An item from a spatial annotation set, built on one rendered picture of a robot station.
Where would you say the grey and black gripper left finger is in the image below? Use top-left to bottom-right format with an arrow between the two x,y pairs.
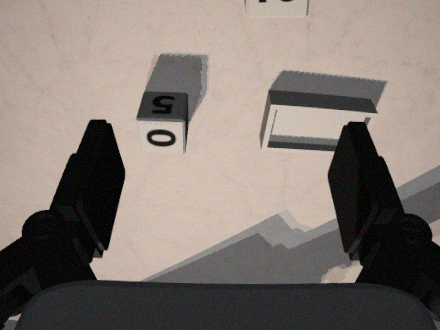
0,119 -> 125,330

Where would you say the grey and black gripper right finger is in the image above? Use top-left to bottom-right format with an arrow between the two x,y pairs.
328,121 -> 440,322

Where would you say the white digit cube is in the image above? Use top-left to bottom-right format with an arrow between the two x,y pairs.
136,91 -> 189,154
244,0 -> 310,18

